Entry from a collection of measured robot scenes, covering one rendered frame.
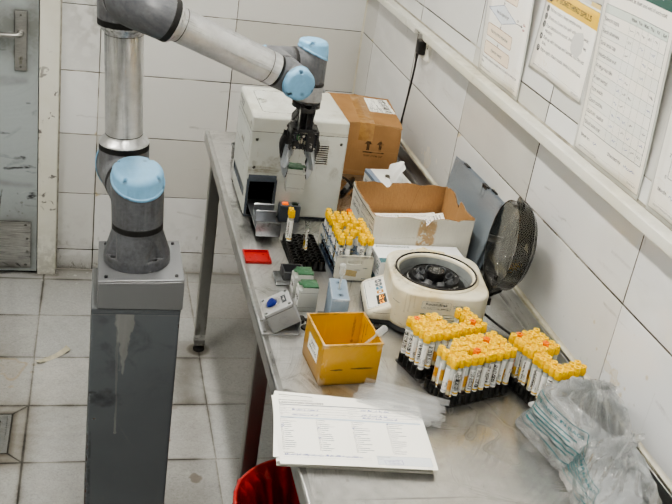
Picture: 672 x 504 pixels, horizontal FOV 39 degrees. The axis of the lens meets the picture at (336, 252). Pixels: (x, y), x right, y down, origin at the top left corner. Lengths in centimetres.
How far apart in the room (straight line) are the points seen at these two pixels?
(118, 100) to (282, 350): 67
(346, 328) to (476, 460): 43
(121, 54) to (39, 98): 175
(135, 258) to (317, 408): 57
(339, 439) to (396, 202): 106
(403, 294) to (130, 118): 74
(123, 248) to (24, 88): 179
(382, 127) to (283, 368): 126
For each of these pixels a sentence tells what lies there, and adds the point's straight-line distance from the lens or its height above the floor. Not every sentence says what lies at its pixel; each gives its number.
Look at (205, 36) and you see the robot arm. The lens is 206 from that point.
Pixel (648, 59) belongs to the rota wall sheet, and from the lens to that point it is 198.
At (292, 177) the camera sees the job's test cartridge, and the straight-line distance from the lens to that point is 244.
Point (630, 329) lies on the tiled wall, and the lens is 201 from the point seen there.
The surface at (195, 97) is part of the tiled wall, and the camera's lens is 396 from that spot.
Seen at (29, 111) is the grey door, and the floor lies 71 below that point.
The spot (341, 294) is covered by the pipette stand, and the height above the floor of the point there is 97.
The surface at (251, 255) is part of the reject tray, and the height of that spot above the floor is 88.
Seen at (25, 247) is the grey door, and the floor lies 12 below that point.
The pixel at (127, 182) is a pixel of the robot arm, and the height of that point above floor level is 116.
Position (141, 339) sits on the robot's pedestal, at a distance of 225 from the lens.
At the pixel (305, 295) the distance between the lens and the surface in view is 224.
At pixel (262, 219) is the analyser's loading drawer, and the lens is 260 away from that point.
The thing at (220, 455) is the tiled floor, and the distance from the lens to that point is 320.
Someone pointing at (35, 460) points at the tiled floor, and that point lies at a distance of 317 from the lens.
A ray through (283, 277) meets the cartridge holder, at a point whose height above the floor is 90.
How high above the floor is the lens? 198
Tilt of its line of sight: 25 degrees down
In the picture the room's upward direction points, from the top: 9 degrees clockwise
